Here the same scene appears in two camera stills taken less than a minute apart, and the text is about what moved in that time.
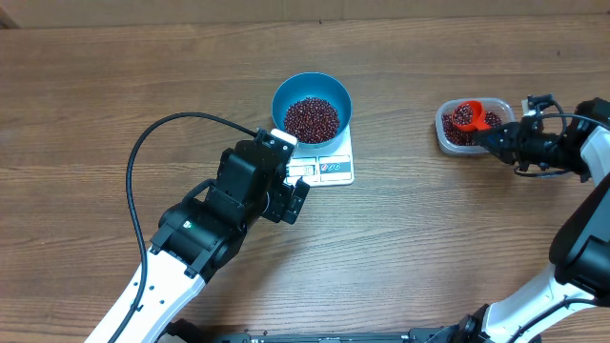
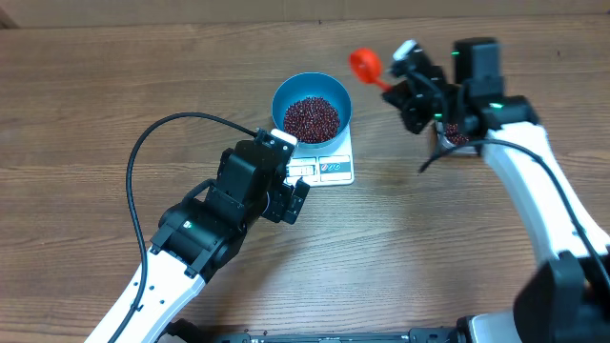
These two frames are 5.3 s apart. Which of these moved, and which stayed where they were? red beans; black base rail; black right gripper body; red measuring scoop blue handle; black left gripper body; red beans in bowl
Moved: black right gripper body; red measuring scoop blue handle
Stayed: black left gripper body; red beans in bowl; red beans; black base rail
